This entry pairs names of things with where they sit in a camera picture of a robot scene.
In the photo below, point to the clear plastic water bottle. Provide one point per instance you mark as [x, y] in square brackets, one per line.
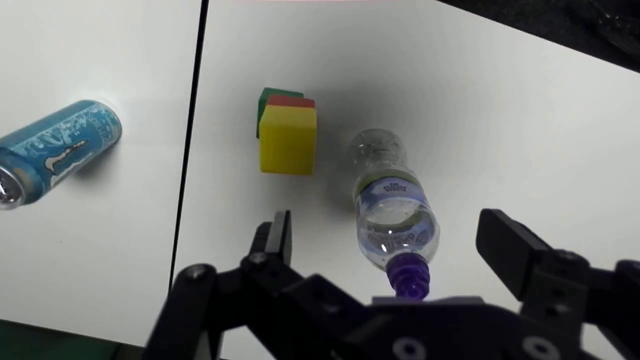
[392, 212]

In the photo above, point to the green chair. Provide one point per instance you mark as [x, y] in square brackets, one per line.
[46, 340]

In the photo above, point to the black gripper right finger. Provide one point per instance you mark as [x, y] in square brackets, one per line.
[526, 260]

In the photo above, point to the red cube block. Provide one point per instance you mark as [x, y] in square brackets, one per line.
[290, 100]

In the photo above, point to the blue drink can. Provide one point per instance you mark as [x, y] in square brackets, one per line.
[57, 150]

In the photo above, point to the green cube block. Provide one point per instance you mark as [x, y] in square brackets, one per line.
[263, 100]

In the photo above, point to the yellow cube block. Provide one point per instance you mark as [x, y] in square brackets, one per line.
[289, 143]

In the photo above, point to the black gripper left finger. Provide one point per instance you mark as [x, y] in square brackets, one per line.
[266, 293]

